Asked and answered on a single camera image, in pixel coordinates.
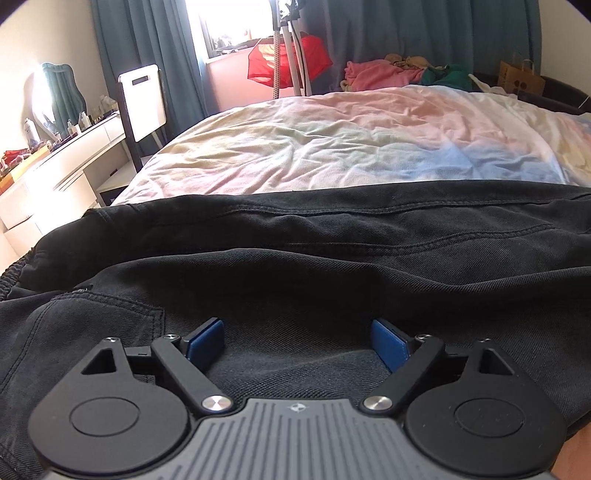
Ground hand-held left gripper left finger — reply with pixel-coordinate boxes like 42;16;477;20
81;318;234;414

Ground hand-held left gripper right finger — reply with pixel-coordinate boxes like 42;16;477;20
362;318;513;414

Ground black pants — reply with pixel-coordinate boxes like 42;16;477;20
0;180;591;480

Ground pastel tie-dye duvet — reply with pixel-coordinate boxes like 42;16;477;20
111;83;591;195

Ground white dressing table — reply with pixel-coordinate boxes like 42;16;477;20
0;113;128;260

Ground white chair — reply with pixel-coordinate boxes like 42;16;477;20
95;65;168;206

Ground row of small bottles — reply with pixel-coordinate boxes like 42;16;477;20
67;95;119;133

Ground wooden tray with cosmetics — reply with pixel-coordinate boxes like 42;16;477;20
0;148;52;182

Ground pink cloth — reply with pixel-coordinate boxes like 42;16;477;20
344;60;424;91

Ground green cloth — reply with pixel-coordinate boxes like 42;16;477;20
420;64;474;91

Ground white cloth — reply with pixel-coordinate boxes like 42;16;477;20
468;74;514;96

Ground beige cloth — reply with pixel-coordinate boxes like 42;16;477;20
384;53;433;70

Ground wavy-edged mirror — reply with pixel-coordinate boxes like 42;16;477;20
23;62;88;139

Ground brown paper bag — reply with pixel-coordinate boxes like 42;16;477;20
498;52;547;96

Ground red garment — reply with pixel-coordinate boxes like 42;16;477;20
247;32;334;86

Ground garment steamer stand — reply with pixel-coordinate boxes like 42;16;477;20
270;0;315;100

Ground black sofa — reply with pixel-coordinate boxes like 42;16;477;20
473;71;591;114

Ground narrow blue curtain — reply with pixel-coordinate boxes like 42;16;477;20
90;0;209;121

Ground wide blue curtain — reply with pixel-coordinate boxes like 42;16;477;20
318;0;544;93

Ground bright window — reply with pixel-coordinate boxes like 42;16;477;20
185;0;283;60

